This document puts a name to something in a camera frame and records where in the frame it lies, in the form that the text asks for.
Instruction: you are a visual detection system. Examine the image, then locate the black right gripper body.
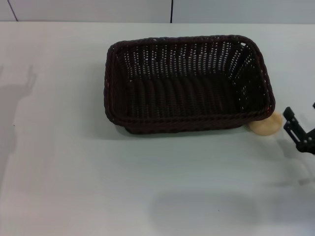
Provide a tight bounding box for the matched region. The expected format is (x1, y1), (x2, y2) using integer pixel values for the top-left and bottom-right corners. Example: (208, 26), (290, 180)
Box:
(296, 129), (315, 155)

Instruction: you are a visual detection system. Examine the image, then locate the round cream bun orange topping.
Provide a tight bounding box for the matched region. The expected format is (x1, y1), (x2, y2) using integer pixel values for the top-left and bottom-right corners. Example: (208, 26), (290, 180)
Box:
(249, 111), (283, 136)

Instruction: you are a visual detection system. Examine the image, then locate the black woven rectangular basket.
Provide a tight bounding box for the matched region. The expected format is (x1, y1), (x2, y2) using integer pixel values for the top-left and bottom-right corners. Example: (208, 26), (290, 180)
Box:
(103, 34), (276, 135)

